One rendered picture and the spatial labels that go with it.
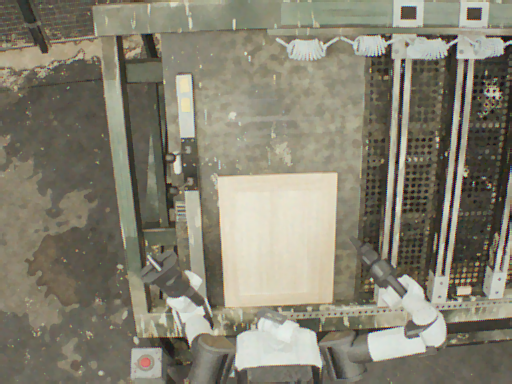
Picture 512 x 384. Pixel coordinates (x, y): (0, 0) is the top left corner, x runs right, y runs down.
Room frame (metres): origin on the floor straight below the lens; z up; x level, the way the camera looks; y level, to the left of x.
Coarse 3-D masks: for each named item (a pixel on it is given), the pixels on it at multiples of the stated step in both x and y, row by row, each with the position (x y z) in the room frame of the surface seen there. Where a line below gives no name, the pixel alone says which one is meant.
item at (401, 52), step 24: (408, 0) 1.36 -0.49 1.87; (408, 24) 1.31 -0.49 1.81; (408, 48) 1.22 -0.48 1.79; (408, 72) 1.23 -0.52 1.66; (408, 96) 1.18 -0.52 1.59; (384, 168) 1.04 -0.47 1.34; (384, 192) 0.97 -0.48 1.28; (384, 216) 0.90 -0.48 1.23; (384, 240) 0.83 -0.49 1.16; (384, 288) 0.69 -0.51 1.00
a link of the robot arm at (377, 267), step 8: (360, 248) 0.74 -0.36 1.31; (368, 248) 0.73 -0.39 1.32; (360, 256) 0.71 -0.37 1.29; (368, 256) 0.71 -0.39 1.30; (376, 256) 0.71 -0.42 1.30; (368, 264) 0.69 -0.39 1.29; (376, 264) 0.68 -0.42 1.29; (384, 264) 0.68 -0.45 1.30; (368, 272) 0.66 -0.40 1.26; (376, 272) 0.66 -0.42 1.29; (384, 272) 0.65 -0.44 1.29; (376, 280) 0.63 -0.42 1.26
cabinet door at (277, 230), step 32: (224, 192) 0.97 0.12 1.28; (256, 192) 0.97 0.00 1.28; (288, 192) 0.97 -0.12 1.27; (320, 192) 0.98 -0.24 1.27; (224, 224) 0.88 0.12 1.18; (256, 224) 0.89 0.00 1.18; (288, 224) 0.89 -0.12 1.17; (320, 224) 0.89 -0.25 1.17; (224, 256) 0.80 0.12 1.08; (256, 256) 0.80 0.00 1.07; (288, 256) 0.80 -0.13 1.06; (320, 256) 0.80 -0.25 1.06; (224, 288) 0.70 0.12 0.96; (256, 288) 0.71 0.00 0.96; (288, 288) 0.71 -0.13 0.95; (320, 288) 0.71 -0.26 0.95
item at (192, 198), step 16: (176, 80) 1.21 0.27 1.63; (192, 80) 1.24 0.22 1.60; (192, 96) 1.19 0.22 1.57; (192, 112) 1.14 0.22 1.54; (192, 128) 1.11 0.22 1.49; (192, 192) 0.95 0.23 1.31; (192, 208) 0.91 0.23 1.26; (192, 224) 0.87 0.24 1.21; (192, 240) 0.83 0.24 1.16; (192, 256) 0.79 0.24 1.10; (192, 272) 0.74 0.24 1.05
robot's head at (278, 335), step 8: (264, 320) 0.45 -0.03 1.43; (280, 320) 0.45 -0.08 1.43; (288, 320) 0.45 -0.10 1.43; (264, 328) 0.43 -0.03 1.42; (272, 328) 0.42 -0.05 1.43; (280, 328) 0.42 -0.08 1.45; (288, 328) 0.42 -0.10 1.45; (296, 328) 0.42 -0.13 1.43; (272, 336) 0.41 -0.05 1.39; (280, 336) 0.40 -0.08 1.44; (288, 336) 0.40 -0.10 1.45; (272, 344) 0.39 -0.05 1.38; (280, 344) 0.39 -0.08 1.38
